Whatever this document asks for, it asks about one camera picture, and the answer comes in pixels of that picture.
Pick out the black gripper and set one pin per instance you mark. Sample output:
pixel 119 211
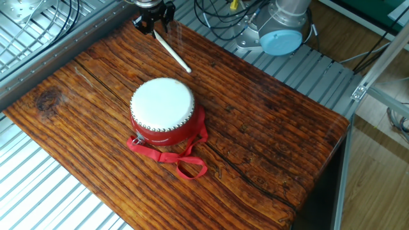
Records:
pixel 153 11

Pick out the cream wooden drumstick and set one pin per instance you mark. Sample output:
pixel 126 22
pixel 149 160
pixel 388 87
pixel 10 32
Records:
pixel 174 54

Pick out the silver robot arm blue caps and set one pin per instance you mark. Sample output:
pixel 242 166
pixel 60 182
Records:
pixel 281 19

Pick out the red drum white head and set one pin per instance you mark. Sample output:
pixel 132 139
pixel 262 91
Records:
pixel 159 105

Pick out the yellow connector plug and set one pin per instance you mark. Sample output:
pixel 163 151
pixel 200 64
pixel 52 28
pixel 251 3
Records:
pixel 234 4

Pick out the silver perforated metal plate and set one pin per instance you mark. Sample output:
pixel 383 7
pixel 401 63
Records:
pixel 19 11

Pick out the brown wooden bench board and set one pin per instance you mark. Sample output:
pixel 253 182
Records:
pixel 255 127

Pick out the dark green surface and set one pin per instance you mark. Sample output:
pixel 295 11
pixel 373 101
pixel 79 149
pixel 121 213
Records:
pixel 367 8

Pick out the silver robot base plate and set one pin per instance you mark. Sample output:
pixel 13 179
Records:
pixel 246 41

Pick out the aluminium corner bracket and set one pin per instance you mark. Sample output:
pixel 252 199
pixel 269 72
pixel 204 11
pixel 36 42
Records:
pixel 359 92

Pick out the aluminium frame post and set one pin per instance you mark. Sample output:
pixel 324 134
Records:
pixel 383 60

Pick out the aluminium frame crossbar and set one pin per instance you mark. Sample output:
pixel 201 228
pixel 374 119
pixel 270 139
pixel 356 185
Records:
pixel 390 101

